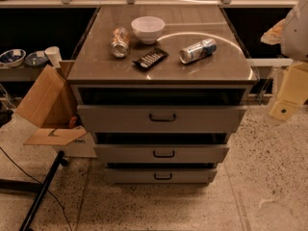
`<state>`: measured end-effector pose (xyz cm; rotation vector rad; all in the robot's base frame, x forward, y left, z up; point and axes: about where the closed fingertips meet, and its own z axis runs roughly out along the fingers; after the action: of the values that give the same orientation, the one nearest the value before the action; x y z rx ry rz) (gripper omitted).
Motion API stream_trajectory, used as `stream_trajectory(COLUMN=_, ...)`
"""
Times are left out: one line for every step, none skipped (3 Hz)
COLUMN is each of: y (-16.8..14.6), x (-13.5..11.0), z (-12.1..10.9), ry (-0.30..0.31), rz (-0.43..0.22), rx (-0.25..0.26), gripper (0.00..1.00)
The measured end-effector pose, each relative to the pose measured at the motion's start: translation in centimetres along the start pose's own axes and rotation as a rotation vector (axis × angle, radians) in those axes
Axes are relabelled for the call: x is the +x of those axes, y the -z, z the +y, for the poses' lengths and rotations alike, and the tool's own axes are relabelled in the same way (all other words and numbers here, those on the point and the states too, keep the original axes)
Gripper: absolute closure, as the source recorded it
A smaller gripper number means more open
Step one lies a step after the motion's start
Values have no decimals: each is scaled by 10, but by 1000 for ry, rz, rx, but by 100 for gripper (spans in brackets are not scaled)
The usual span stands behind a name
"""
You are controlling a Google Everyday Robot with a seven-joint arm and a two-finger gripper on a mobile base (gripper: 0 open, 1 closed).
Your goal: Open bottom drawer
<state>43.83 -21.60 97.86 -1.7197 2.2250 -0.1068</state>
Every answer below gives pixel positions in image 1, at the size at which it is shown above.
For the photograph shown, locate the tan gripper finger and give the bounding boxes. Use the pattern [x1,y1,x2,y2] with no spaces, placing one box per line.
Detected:
[269,62,308,122]
[261,19,285,45]

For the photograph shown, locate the grey drawer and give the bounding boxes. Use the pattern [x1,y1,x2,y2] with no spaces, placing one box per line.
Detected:
[105,168,217,184]
[77,105,246,133]
[94,144,229,164]

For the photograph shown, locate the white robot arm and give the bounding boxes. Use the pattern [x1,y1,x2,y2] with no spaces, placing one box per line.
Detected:
[261,0,308,122]

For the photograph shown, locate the grey drawer cabinet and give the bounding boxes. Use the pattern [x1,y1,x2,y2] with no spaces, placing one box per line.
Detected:
[68,5,256,178]

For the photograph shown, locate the open cardboard box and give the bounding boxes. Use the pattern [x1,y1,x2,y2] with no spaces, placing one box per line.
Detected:
[15,65,96,158]

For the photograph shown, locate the blue white soda can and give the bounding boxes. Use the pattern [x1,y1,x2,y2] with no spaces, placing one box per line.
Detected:
[180,38,217,64]

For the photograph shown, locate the orange soda can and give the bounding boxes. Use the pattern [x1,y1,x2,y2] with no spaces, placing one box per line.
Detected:
[111,27,130,58]

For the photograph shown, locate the white paper cup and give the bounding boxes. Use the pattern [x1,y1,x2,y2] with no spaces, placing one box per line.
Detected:
[44,46,62,67]

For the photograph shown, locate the dark blue bowl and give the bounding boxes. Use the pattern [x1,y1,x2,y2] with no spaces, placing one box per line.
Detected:
[24,51,49,67]

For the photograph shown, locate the black metal stand leg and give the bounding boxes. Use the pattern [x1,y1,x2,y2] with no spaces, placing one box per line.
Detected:
[0,151,67,231]

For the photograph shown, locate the black floor cable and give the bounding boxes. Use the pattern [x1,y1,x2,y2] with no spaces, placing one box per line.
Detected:
[0,146,74,231]

